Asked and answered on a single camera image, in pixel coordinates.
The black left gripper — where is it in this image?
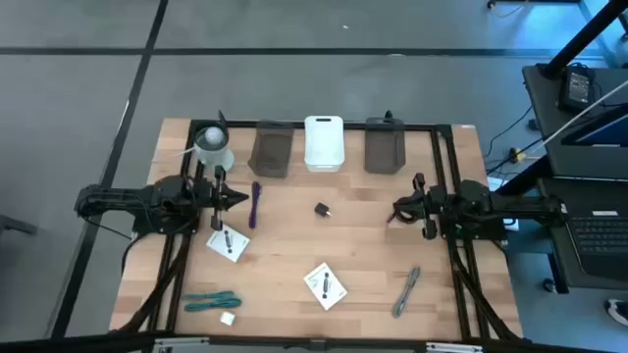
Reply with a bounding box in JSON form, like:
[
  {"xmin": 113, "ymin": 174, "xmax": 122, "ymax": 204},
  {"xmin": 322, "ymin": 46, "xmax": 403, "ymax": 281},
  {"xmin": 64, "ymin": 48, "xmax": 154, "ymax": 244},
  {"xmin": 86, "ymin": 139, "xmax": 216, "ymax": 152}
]
[{"xmin": 197, "ymin": 165, "xmax": 250, "ymax": 232}]

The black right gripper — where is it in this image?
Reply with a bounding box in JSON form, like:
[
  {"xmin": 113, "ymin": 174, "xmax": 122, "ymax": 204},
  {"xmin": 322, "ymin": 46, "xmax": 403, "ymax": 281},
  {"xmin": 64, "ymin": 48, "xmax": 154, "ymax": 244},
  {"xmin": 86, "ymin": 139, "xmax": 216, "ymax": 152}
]
[{"xmin": 387, "ymin": 172, "xmax": 445, "ymax": 241}]

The white card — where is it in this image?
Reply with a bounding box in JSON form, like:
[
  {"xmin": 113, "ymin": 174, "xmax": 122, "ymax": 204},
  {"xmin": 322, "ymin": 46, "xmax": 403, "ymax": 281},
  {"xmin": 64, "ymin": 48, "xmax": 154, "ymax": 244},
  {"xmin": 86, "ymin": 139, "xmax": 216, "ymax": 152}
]
[
  {"xmin": 302, "ymin": 262, "xmax": 348, "ymax": 312},
  {"xmin": 205, "ymin": 224, "xmax": 251, "ymax": 264}
]

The grey cable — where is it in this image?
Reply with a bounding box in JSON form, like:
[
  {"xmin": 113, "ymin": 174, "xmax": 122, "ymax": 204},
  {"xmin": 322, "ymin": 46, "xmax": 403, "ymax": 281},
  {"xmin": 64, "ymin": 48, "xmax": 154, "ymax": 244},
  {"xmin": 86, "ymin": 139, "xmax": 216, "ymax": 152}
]
[{"xmin": 391, "ymin": 266, "xmax": 422, "ymax": 319}]

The dark translucent bin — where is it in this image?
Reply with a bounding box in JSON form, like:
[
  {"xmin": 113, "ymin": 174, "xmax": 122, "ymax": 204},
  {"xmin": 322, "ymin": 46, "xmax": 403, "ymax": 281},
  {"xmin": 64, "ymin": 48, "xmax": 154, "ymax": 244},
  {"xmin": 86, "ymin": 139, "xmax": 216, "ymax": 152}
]
[
  {"xmin": 247, "ymin": 120, "xmax": 295, "ymax": 178},
  {"xmin": 363, "ymin": 116, "xmax": 407, "ymax": 176}
]

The white plastic bin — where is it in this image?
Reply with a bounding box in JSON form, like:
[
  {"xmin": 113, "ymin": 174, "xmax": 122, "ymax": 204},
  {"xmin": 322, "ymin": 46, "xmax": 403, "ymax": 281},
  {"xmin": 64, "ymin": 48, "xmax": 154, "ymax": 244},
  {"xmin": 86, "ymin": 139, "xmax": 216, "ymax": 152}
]
[{"xmin": 303, "ymin": 115, "xmax": 345, "ymax": 174}]

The white cylindrical lamp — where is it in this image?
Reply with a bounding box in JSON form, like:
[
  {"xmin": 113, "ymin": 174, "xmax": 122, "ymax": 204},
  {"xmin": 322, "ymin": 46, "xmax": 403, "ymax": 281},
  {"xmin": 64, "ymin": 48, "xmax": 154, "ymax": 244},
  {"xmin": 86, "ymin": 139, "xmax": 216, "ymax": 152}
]
[{"xmin": 193, "ymin": 110, "xmax": 236, "ymax": 175}]

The black side desk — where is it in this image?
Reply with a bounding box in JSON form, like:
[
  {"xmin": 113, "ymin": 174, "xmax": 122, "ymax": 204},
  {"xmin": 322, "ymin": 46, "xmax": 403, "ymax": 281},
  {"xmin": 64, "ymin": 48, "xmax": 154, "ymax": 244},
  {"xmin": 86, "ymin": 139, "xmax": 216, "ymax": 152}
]
[{"xmin": 521, "ymin": 63, "xmax": 628, "ymax": 295}]

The black laptop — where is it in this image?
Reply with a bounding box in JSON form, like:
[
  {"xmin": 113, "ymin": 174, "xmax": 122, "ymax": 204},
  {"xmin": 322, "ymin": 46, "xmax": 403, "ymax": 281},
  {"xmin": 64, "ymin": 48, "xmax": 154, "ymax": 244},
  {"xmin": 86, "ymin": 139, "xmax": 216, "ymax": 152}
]
[{"xmin": 563, "ymin": 209, "xmax": 628, "ymax": 283}]

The thin white rod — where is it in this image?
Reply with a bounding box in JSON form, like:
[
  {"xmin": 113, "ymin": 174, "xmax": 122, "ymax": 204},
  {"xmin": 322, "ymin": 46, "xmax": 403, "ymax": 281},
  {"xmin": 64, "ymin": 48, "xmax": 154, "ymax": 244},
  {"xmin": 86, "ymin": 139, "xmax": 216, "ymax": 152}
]
[{"xmin": 532, "ymin": 77, "xmax": 628, "ymax": 153}]

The black power supply device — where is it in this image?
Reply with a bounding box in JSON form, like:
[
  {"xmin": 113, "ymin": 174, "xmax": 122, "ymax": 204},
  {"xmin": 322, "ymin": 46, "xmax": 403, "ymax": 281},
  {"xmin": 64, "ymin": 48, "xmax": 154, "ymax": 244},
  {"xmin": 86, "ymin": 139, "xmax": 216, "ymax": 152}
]
[{"xmin": 557, "ymin": 66, "xmax": 596, "ymax": 115}]

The grey chair base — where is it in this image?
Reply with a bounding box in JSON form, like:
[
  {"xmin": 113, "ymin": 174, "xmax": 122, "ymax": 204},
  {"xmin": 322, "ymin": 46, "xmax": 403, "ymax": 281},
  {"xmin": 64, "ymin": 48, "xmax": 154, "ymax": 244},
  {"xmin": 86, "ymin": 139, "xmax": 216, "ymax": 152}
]
[{"xmin": 0, "ymin": 214, "xmax": 38, "ymax": 236}]

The person's shoe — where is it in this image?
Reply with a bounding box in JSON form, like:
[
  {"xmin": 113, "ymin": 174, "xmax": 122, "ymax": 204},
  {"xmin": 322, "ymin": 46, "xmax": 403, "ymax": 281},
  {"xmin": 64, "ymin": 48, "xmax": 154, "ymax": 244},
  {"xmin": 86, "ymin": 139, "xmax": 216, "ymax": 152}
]
[{"xmin": 603, "ymin": 297, "xmax": 628, "ymax": 328}]

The black vertical pole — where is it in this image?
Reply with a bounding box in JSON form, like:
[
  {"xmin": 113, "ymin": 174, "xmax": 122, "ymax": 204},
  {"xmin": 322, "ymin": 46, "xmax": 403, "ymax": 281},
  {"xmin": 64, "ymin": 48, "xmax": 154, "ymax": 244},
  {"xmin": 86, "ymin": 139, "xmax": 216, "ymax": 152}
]
[{"xmin": 539, "ymin": 0, "xmax": 628, "ymax": 80}]

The white lamp cable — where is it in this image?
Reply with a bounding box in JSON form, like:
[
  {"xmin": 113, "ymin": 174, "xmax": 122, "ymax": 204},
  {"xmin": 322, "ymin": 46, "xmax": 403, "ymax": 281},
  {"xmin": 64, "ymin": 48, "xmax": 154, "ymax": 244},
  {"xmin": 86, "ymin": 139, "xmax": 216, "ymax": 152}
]
[{"xmin": 150, "ymin": 145, "xmax": 197, "ymax": 165}]

